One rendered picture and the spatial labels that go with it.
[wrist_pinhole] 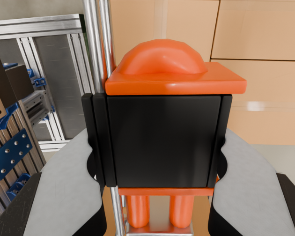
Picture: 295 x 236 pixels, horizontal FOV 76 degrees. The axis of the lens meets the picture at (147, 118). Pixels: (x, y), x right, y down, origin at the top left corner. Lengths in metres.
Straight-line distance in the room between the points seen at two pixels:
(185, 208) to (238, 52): 0.74
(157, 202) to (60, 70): 1.12
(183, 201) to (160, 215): 0.04
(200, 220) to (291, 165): 1.50
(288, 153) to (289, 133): 0.92
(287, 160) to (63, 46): 1.94
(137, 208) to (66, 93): 1.16
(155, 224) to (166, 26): 0.68
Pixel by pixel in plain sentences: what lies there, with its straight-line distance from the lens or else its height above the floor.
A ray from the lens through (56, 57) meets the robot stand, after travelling 1.25.
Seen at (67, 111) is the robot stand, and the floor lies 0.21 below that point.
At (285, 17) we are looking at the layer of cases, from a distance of 0.91.
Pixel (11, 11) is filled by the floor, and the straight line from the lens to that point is 1.58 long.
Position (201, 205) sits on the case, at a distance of 0.78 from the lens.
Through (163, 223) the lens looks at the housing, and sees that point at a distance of 0.20.
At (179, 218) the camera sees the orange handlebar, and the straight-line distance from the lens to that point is 0.19.
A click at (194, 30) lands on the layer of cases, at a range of 0.79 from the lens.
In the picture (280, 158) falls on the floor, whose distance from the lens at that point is 2.02.
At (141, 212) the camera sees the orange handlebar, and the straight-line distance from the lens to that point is 0.18.
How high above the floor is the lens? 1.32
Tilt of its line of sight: 63 degrees down
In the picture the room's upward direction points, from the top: 177 degrees counter-clockwise
